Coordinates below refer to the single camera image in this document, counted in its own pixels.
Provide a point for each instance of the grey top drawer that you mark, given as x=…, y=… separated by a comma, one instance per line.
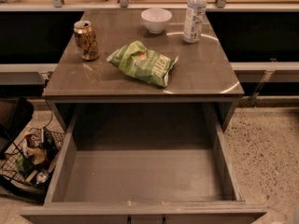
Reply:
x=144, y=164

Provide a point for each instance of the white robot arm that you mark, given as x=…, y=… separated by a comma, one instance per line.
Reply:
x=295, y=215

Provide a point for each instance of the grey cabinet with glossy top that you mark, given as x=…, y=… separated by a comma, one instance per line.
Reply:
x=201, y=74

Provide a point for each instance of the green chip bag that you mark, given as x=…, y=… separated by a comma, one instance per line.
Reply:
x=147, y=65

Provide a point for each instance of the white ceramic bowl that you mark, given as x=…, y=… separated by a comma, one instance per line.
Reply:
x=156, y=19

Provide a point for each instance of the gold soda can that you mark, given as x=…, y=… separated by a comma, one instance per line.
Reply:
x=86, y=40

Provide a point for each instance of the clear plastic water bottle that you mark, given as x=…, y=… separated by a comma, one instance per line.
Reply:
x=194, y=17

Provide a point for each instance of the snack items in basket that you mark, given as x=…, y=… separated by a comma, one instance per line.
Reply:
x=37, y=161

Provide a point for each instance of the black wire basket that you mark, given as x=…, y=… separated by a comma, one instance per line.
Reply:
x=8, y=168

